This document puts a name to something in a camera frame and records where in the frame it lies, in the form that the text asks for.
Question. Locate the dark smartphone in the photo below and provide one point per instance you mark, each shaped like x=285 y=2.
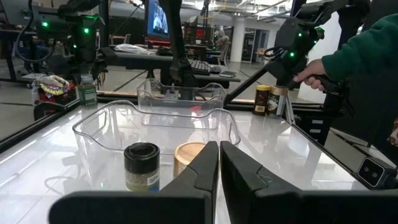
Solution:
x=227 y=74

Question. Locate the black box with white labels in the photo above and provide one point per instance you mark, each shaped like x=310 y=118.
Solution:
x=311 y=130

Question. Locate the black-lid spice jar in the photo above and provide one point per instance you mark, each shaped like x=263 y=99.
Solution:
x=141 y=165

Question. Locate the blue-screen monitor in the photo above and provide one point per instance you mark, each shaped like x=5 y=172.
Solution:
x=157 y=20

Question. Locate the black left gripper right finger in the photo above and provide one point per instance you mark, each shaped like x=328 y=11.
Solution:
x=264 y=202

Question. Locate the clear plastic bag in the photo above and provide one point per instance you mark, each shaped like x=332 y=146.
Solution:
x=130 y=48

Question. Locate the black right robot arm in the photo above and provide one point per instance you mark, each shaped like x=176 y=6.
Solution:
x=183 y=74

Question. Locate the clear plastic bin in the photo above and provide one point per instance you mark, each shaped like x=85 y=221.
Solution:
x=93 y=146
x=149 y=93

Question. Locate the grey side desk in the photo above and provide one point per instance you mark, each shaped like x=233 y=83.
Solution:
x=136 y=60

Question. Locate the person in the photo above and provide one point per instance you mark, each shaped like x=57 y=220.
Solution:
x=367 y=49

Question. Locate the background black robot arm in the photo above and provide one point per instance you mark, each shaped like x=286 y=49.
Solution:
x=84 y=40

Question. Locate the black keyboard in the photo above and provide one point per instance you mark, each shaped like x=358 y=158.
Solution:
x=200 y=67

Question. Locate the black diagonal strut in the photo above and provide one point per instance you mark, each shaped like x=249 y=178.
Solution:
x=248 y=84

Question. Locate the green-lid spice jar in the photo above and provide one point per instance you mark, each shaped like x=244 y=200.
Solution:
x=87 y=93

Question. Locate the white round column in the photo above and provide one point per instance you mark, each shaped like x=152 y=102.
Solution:
x=237 y=40

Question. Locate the black table-level camera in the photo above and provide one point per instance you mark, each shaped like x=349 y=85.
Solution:
x=371 y=172

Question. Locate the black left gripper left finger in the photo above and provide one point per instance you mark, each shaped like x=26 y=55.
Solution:
x=186 y=202

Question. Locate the person's hand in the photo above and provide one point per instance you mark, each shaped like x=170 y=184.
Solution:
x=395 y=137
x=311 y=73

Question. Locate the yellow-lid spice jar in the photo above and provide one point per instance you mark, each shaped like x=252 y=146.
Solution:
x=261 y=101

